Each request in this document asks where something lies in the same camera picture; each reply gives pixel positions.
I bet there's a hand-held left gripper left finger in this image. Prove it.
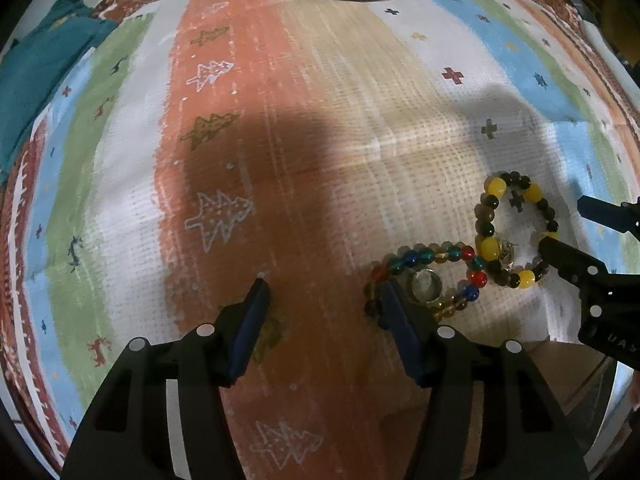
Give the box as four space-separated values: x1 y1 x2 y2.
60 277 272 480

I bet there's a multicolour glass bead bracelet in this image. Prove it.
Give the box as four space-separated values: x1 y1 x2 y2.
364 244 489 322

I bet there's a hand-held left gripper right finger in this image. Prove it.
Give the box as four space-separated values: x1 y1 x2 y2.
377 280 586 480

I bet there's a teal cloth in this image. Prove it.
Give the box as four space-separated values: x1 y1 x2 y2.
0 0 119 173

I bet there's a yellow and dark bead bracelet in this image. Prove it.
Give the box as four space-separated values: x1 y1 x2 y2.
472 171 561 292

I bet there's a striped colourful mat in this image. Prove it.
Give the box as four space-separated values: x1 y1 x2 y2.
0 0 640 480

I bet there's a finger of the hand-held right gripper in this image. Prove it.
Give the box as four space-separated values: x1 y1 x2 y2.
537 236 609 287
576 195 640 237

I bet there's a metal finger ring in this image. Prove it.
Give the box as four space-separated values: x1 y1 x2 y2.
410 268 444 304

